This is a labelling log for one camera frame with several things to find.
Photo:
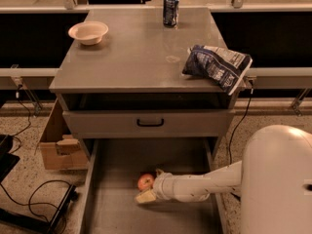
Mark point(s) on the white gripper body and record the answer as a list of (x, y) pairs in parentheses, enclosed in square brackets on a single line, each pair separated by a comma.
[(161, 185)]

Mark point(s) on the red apple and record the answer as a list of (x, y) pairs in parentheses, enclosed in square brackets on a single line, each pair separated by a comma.
[(146, 181)]

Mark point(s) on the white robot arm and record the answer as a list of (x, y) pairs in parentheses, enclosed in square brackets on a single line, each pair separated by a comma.
[(274, 180)]

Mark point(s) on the open grey lower drawer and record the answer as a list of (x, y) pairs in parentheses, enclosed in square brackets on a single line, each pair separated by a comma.
[(111, 187)]

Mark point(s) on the grey drawer cabinet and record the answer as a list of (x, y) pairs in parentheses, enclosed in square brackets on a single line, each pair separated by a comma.
[(138, 66)]

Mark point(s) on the cardboard box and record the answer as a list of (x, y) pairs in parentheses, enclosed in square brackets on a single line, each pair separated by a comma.
[(59, 149)]

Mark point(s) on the blue chip bag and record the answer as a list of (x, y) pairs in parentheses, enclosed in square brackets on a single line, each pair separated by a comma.
[(224, 66)]

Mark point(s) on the white paper bowl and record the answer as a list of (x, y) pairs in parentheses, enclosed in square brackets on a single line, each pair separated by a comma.
[(88, 32)]

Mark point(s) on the blue soda can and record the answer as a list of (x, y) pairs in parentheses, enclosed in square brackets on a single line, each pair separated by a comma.
[(170, 12)]

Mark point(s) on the grey drawer with black handle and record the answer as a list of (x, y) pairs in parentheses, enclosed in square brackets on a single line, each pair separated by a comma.
[(150, 123)]

